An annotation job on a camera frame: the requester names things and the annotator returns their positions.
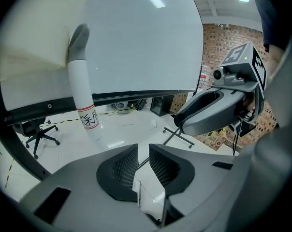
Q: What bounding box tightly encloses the person's right forearm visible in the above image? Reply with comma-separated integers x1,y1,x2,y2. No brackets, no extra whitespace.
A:
265,44,286,82

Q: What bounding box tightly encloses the black office chair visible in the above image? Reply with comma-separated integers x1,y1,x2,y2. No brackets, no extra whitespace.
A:
12,116,61,160

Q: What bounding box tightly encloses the person's dark shirt torso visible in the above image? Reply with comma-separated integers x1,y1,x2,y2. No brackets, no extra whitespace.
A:
254,0,278,54

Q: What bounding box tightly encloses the brown printed cardboard box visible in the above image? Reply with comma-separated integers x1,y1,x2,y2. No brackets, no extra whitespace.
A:
193,129,236,152

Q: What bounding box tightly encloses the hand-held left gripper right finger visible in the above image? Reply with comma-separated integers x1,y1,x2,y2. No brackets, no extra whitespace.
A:
148,143,244,227

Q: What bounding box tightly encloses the grey table with black frame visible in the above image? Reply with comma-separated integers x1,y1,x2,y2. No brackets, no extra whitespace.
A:
0,0,203,182

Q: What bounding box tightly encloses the grey camera black bracket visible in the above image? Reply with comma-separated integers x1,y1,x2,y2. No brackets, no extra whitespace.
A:
229,116,257,138

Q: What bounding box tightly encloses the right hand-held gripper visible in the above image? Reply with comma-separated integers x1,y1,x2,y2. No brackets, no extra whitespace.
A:
174,41,268,135

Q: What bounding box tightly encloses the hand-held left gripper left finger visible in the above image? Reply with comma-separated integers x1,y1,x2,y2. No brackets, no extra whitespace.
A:
17,143,161,232

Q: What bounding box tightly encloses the white broom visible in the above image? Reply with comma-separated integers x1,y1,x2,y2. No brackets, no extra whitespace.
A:
67,23,106,152

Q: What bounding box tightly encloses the grey dome camera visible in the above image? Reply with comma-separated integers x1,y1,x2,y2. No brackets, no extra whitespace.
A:
213,66,247,87

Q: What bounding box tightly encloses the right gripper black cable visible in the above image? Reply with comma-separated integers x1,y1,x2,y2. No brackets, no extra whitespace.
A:
232,131,240,157

